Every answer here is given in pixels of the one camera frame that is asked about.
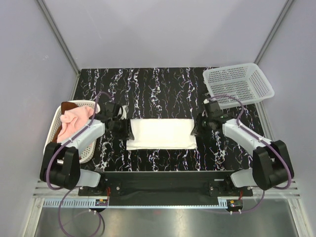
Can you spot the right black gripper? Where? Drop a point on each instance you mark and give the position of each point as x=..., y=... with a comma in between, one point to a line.
x=197, y=129

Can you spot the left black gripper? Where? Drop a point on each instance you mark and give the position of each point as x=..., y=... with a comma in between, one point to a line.
x=127, y=129

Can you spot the white towel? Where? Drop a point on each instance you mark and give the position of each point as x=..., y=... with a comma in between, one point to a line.
x=162, y=133

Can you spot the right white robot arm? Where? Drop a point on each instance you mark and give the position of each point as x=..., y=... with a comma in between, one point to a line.
x=271, y=164

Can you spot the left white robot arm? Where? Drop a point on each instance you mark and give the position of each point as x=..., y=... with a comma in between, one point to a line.
x=60, y=165

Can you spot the white basket with towels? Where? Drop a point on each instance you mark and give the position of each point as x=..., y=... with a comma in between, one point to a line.
x=87, y=154

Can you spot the black marble pattern mat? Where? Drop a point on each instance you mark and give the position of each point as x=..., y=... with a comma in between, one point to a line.
x=159, y=93

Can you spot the pink towel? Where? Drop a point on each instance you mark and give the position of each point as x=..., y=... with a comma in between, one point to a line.
x=73, y=120

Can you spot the empty white mesh basket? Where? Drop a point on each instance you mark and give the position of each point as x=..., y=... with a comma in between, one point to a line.
x=245, y=82

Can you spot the brown towel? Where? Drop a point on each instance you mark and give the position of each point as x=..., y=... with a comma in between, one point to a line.
x=65, y=106

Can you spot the left controller board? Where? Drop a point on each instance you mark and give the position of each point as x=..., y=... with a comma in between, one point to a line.
x=101, y=202

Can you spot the controller board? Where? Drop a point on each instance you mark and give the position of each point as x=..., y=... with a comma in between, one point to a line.
x=235, y=204
x=101, y=202

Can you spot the right controller board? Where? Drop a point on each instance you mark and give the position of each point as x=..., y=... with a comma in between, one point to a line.
x=235, y=204

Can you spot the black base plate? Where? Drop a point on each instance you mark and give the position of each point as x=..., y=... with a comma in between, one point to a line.
x=210, y=183

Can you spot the slotted cable duct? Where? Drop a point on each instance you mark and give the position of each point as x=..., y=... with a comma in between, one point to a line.
x=71, y=202

